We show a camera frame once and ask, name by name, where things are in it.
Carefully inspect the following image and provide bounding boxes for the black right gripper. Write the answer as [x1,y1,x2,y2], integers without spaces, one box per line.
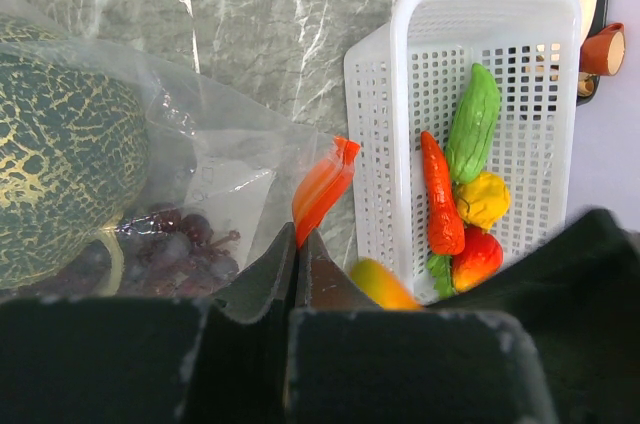
[439,208,639,423]

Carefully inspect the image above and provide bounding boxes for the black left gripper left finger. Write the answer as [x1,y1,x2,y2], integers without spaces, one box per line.
[1,224,297,423]

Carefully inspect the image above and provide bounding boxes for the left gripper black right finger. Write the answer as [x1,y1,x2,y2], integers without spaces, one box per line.
[284,232,558,423]

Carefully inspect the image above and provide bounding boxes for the red orange mango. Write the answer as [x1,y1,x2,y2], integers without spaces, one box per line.
[348,258,423,311]

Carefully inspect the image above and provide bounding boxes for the dark purple grape bunch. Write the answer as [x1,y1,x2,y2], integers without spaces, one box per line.
[3,202,241,298]

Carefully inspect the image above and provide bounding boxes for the yellow bell pepper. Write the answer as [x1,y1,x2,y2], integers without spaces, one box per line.
[454,171,511,232]

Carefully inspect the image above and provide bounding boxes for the orange carrot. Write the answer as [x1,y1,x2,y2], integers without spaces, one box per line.
[420,131,465,255]

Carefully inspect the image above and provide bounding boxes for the clear zip top bag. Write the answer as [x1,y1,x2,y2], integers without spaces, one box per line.
[1,0,359,274]

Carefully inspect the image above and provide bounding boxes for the green bitter gourd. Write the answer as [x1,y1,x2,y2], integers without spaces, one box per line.
[445,63,501,184]

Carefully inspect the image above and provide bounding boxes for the green netted melon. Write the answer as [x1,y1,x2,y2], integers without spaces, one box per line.
[1,14,150,296]

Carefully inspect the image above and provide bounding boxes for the brown ceramic cup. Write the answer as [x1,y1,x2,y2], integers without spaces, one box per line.
[580,22,626,76]

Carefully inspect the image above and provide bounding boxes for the white plastic perforated basket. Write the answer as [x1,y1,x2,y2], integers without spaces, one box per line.
[344,0,582,303]

